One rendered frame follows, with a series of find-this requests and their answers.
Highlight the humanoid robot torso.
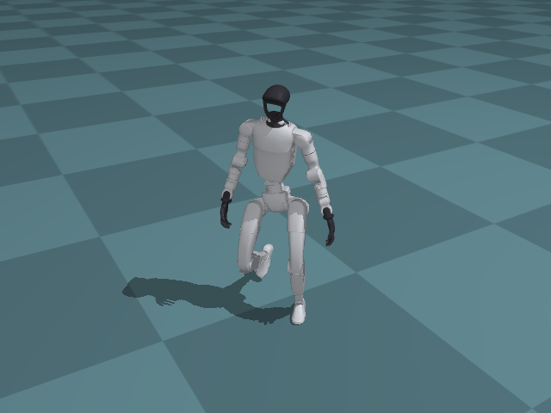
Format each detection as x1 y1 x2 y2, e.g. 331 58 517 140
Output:
252 116 298 213

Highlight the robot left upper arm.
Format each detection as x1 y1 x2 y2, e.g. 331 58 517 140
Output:
293 128 319 182

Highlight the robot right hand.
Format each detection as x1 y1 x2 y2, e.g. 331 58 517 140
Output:
220 191 232 229

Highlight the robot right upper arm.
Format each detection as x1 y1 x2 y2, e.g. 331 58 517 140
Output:
232 120 258 169

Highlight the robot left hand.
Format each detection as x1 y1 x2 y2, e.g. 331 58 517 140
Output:
323 207 335 246

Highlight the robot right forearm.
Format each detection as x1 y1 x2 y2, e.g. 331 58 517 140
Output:
222 153 242 200

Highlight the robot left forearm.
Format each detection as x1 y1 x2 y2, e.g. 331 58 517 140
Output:
313 168 332 216

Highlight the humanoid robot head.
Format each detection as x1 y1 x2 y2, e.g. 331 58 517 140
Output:
263 84 290 128

